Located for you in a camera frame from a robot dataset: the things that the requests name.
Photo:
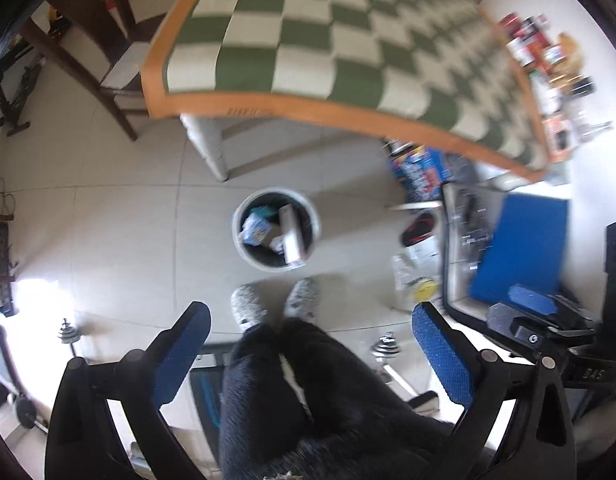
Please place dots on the black blue device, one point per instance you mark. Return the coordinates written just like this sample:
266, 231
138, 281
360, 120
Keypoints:
207, 395

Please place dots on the white round trash bin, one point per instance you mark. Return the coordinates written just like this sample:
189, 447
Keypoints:
248, 255

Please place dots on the pile of packaged groceries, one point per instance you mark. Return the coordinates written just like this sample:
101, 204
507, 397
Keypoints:
553, 55

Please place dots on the dark wooden rack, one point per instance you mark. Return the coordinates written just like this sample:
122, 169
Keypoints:
0, 240

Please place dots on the red black pouch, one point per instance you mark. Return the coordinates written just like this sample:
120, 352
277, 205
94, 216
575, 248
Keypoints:
418, 227

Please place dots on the person's left leg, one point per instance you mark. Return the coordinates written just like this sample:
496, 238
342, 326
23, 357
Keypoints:
253, 385

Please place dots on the blue printed bag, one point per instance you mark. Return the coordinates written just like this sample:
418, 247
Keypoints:
420, 172

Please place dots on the flat orange packet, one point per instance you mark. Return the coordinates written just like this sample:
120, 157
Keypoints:
558, 135

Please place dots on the green checkered table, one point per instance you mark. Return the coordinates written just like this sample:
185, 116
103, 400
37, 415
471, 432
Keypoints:
152, 85

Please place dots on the grey fuzzy slipper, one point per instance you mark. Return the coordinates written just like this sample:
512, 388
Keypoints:
303, 297
248, 305

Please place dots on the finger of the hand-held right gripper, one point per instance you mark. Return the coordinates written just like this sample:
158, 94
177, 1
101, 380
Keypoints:
518, 325
530, 297

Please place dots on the clear storage box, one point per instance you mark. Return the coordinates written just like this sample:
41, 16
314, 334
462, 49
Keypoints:
468, 240

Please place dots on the person's right leg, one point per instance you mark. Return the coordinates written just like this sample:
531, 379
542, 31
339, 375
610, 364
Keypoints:
338, 385

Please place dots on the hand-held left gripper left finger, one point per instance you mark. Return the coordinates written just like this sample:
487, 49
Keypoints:
185, 350

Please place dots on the chrome dumbbell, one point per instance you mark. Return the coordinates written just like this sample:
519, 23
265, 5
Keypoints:
67, 332
385, 347

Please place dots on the black metal exercise frame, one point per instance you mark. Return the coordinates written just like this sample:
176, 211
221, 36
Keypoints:
17, 95

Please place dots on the orange snack bag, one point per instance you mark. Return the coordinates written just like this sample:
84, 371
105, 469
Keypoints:
563, 50

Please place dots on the dark wooden chair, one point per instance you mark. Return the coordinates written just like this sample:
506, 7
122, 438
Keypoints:
72, 5

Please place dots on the black barbell weight plates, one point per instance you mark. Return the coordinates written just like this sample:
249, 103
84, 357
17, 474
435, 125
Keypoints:
26, 410

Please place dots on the red cans pack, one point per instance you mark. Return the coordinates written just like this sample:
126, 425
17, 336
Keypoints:
509, 24

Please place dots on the blue folder board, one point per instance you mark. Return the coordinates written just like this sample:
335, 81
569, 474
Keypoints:
523, 240

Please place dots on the person's leg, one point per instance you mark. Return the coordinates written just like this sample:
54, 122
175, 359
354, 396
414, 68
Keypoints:
253, 385
338, 385

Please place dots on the green white checkered tablecloth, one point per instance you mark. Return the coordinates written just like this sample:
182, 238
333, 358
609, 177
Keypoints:
298, 35

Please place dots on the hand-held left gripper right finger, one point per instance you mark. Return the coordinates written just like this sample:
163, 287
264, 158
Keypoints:
438, 350

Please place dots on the yellow round tape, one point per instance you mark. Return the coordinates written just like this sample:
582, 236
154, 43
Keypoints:
424, 291

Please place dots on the clear plastic bag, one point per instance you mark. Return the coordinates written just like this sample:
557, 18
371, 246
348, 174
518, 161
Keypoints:
403, 270

